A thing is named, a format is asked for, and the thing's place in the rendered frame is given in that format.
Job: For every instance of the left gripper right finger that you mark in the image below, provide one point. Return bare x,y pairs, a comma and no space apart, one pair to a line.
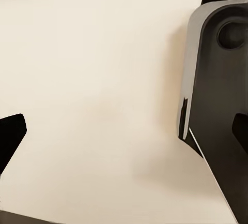
240,130

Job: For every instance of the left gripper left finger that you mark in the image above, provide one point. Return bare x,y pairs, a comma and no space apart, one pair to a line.
12,131

